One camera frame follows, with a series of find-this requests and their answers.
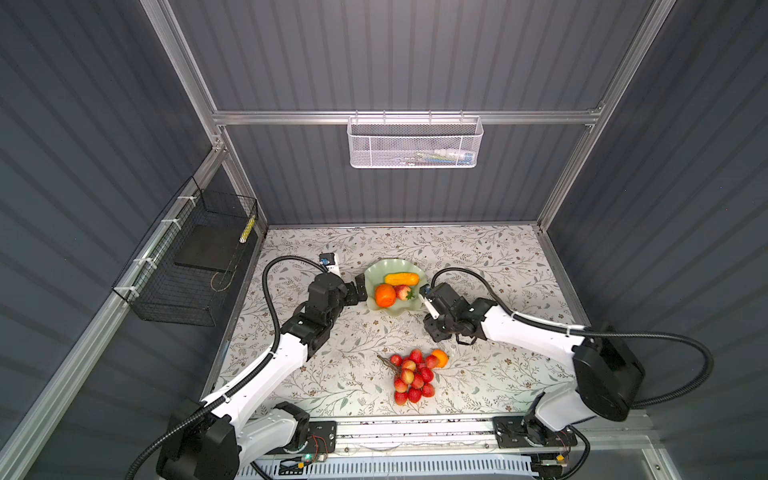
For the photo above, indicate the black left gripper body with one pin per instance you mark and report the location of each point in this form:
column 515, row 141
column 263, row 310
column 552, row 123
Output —
column 346, row 297

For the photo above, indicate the white wire wall basket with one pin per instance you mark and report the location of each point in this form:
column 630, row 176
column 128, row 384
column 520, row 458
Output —
column 380, row 142

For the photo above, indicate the small fake orange tangerine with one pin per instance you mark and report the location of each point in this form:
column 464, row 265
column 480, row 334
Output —
column 441, row 358

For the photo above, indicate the green wavy fruit bowl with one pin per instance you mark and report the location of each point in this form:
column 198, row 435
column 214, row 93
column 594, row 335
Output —
column 374, row 276

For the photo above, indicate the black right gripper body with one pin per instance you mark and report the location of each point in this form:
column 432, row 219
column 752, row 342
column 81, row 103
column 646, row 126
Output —
column 438, row 327

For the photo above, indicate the markers in white basket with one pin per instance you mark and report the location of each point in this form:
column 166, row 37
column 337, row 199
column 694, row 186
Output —
column 441, row 157

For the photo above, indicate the fake yellow corn cob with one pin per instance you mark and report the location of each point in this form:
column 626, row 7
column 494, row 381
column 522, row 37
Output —
column 402, row 278

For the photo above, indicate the black pad in basket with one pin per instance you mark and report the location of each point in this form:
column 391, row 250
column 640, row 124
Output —
column 210, row 248

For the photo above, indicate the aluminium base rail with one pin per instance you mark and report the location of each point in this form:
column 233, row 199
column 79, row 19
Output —
column 417, row 433

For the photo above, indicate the black wire side basket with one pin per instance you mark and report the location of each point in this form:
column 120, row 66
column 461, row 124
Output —
column 188, row 271

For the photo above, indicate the fake red grape bunch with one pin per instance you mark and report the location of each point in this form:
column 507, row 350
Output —
column 413, row 376

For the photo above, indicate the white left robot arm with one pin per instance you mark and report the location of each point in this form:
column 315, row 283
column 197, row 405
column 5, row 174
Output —
column 217, row 435

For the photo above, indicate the yellow tube in basket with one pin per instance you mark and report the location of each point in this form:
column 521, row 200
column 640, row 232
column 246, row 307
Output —
column 243, row 238

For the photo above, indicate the fake red strawberry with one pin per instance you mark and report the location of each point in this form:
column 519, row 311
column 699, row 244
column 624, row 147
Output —
column 403, row 292

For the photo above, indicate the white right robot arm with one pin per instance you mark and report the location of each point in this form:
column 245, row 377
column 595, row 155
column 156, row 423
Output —
column 605, row 374

